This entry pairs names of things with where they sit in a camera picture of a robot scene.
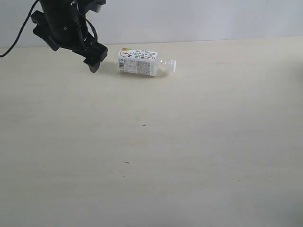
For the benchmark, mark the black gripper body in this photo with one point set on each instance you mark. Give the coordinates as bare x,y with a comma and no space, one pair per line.
70,28

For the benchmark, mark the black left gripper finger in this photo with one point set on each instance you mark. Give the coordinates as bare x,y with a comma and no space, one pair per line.
42,29

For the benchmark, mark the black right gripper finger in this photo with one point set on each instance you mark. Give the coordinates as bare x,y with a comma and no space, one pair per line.
94,56

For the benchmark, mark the clear bottle white printed label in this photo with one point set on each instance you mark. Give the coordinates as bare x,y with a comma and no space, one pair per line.
144,62

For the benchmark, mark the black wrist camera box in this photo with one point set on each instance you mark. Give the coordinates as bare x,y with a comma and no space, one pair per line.
90,5

